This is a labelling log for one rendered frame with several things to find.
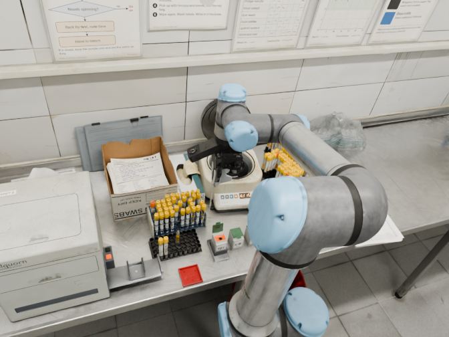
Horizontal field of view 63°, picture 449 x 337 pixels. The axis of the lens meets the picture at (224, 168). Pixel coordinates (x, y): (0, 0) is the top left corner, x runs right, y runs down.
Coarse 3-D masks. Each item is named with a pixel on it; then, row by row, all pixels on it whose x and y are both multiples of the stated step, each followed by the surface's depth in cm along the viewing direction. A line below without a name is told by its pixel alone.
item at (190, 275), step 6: (180, 270) 124; (186, 270) 124; (192, 270) 124; (198, 270) 124; (180, 276) 121; (186, 276) 122; (192, 276) 122; (198, 276) 123; (186, 282) 121; (192, 282) 121; (198, 282) 121
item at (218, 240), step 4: (220, 232) 128; (212, 236) 127; (216, 236) 126; (220, 236) 127; (224, 236) 127; (212, 240) 128; (216, 240) 125; (220, 240) 125; (224, 240) 126; (212, 244) 129; (216, 244) 125; (220, 244) 125; (224, 244) 126; (216, 248) 126; (220, 248) 127; (224, 248) 128
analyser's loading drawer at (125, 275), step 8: (128, 264) 118; (136, 264) 119; (144, 264) 119; (152, 264) 120; (160, 264) 118; (112, 272) 116; (120, 272) 116; (128, 272) 113; (144, 272) 114; (152, 272) 118; (160, 272) 118; (112, 280) 114; (120, 280) 114; (128, 280) 115; (136, 280) 115
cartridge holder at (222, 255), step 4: (208, 240) 132; (208, 244) 131; (212, 248) 128; (212, 252) 129; (216, 252) 127; (220, 252) 128; (224, 252) 128; (212, 256) 129; (216, 256) 128; (220, 256) 128; (224, 256) 128; (228, 256) 128; (216, 260) 127; (220, 260) 128
